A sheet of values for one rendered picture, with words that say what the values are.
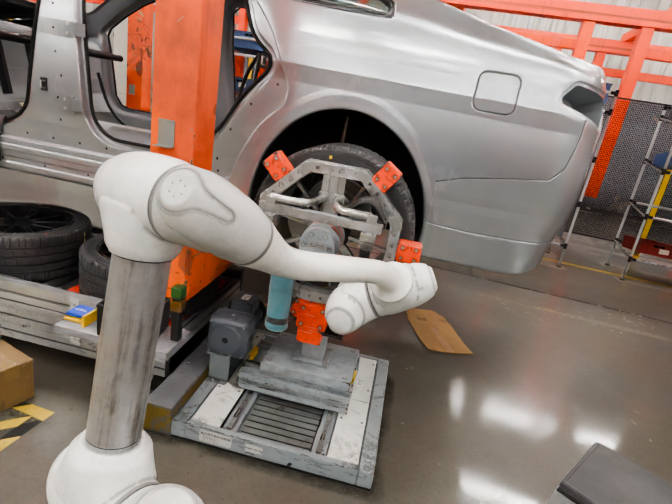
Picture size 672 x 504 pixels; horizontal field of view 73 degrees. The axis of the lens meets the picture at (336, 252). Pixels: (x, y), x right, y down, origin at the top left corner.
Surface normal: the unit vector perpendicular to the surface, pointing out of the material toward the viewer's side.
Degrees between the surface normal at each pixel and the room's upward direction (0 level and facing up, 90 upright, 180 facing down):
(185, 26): 90
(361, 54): 90
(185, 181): 59
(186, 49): 90
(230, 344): 90
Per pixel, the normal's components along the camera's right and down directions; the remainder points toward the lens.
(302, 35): -0.15, 0.14
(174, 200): -0.23, -0.37
